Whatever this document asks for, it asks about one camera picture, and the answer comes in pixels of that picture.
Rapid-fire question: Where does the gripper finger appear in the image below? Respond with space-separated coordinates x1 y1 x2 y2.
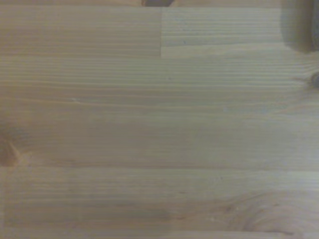
280 0 319 53

